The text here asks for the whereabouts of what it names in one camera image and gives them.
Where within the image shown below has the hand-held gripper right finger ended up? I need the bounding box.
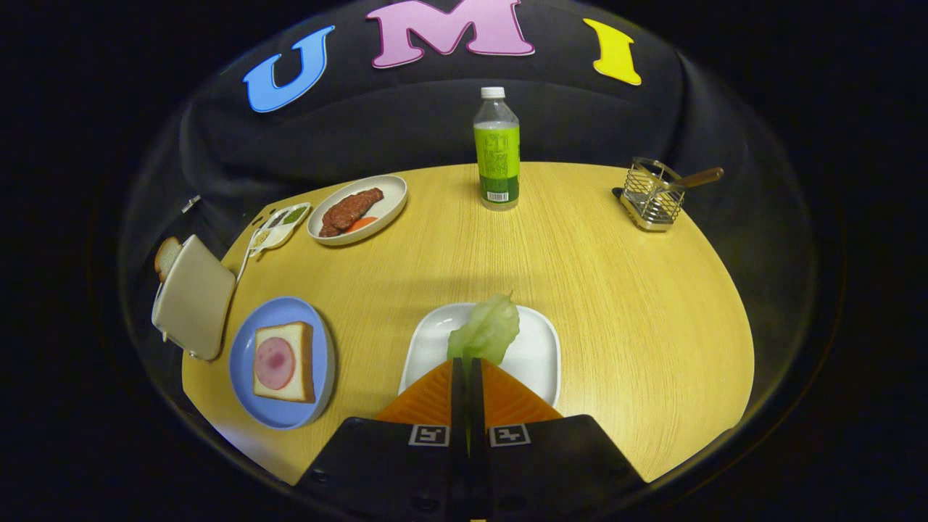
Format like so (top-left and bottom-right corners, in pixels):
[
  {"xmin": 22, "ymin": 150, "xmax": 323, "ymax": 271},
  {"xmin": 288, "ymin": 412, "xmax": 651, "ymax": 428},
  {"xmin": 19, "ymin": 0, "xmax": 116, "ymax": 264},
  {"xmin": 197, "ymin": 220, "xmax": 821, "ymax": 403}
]
[{"xmin": 470, "ymin": 357, "xmax": 646, "ymax": 522}]

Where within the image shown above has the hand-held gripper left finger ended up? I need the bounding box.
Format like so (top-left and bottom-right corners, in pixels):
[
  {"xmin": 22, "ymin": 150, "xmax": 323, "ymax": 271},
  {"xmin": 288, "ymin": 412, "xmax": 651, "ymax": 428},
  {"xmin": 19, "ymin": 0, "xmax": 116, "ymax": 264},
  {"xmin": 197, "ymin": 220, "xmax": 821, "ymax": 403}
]
[{"xmin": 294, "ymin": 357, "xmax": 469, "ymax": 522}]

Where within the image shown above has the green lettuce leaf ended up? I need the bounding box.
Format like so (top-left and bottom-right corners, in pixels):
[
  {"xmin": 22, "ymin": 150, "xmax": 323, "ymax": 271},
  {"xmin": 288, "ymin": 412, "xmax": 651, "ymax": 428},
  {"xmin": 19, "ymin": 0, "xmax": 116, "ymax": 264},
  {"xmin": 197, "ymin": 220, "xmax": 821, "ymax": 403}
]
[{"xmin": 447, "ymin": 292, "xmax": 521, "ymax": 367}]

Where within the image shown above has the toasted bread slice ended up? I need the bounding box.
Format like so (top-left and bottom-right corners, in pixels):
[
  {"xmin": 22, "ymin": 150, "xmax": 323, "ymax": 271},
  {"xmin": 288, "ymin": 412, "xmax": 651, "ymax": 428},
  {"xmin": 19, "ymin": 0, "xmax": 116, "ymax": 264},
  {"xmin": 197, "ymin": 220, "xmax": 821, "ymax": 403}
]
[{"xmin": 154, "ymin": 236, "xmax": 182, "ymax": 282}]

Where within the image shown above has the white square plate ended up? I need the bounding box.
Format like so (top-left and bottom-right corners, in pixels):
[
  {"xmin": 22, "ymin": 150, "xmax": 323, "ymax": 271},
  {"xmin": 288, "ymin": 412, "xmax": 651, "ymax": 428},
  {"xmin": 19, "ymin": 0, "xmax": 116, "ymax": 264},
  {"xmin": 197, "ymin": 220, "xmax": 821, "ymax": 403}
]
[{"xmin": 398, "ymin": 302, "xmax": 563, "ymax": 408}]

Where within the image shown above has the square white bread slice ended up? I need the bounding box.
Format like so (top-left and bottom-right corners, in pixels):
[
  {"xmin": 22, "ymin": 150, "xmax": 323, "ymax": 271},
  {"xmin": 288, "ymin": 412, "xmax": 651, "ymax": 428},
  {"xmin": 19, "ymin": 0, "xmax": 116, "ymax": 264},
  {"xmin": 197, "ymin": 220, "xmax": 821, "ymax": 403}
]
[{"xmin": 252, "ymin": 321, "xmax": 317, "ymax": 404}]

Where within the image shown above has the pink ham slice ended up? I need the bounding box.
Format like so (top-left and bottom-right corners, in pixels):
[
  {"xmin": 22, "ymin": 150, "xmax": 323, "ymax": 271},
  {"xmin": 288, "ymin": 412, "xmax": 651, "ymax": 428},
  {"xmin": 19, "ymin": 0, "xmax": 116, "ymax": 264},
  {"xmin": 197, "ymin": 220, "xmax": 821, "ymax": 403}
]
[{"xmin": 254, "ymin": 336, "xmax": 297, "ymax": 391}]

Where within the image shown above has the blue round plate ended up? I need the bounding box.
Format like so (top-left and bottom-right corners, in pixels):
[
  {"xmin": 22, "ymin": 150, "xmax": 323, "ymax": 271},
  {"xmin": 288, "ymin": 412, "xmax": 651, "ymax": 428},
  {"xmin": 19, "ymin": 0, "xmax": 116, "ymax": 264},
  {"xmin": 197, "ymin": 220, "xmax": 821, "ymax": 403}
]
[{"xmin": 229, "ymin": 297, "xmax": 336, "ymax": 431}]

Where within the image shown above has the brown meat slice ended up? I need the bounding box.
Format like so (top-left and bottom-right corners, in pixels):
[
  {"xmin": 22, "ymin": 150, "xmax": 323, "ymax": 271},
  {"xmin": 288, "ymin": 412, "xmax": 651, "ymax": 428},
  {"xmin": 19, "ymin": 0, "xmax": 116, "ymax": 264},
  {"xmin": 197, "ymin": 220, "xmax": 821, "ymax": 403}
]
[{"xmin": 319, "ymin": 188, "xmax": 385, "ymax": 239}]

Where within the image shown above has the white divided seasoning dish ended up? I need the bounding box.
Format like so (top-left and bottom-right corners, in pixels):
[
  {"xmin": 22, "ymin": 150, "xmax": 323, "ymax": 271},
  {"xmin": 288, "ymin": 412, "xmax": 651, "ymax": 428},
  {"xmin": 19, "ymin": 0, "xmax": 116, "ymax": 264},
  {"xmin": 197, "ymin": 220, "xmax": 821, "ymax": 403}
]
[{"xmin": 249, "ymin": 202, "xmax": 312, "ymax": 256}]

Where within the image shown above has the white toaster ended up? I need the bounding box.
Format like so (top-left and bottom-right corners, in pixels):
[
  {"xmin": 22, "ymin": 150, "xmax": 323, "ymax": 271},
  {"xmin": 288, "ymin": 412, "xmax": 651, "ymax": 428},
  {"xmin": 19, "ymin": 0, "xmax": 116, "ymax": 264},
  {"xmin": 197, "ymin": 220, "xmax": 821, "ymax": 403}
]
[{"xmin": 151, "ymin": 234, "xmax": 237, "ymax": 361}]

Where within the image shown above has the white round plate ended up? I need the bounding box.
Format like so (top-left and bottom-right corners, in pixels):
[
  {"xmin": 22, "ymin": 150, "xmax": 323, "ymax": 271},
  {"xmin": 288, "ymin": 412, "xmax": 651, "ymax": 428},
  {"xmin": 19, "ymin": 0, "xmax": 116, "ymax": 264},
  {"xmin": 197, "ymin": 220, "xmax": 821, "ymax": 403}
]
[{"xmin": 307, "ymin": 175, "xmax": 408, "ymax": 247}]

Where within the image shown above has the clear bottle with green label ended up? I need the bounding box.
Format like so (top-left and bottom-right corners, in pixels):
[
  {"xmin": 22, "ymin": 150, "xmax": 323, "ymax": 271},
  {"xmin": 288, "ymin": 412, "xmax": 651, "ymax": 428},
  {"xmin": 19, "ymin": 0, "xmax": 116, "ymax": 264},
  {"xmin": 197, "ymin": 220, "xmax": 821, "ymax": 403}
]
[{"xmin": 473, "ymin": 87, "xmax": 521, "ymax": 211}]

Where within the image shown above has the black backdrop cloth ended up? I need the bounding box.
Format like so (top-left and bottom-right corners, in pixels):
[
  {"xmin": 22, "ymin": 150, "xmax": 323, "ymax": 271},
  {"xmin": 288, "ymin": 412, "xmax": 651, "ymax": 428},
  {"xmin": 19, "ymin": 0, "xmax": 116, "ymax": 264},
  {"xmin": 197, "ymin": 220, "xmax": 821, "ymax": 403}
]
[{"xmin": 120, "ymin": 0, "xmax": 820, "ymax": 349}]

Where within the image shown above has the wire utensil holder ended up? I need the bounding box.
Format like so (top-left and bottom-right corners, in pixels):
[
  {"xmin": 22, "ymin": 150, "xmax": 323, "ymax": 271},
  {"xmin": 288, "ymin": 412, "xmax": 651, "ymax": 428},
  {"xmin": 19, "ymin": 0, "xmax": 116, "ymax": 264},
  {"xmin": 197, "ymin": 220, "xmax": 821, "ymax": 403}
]
[{"xmin": 613, "ymin": 157, "xmax": 686, "ymax": 233}]

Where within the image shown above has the wooden handled utensil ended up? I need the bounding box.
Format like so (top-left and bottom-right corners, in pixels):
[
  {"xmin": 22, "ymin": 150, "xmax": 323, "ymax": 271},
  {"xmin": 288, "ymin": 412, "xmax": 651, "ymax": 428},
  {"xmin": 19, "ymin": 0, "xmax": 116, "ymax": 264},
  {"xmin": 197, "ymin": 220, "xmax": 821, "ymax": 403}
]
[{"xmin": 656, "ymin": 167, "xmax": 724, "ymax": 193}]

